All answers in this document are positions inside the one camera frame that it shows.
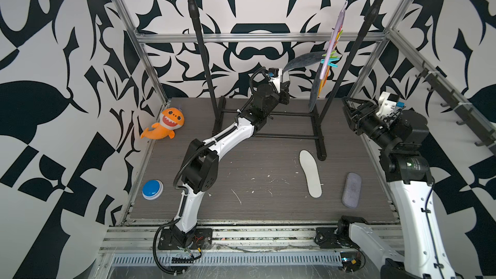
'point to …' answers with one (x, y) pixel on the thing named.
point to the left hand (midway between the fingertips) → (286, 77)
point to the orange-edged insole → (310, 166)
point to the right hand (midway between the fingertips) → (342, 99)
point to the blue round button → (152, 189)
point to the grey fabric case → (352, 192)
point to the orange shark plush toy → (170, 119)
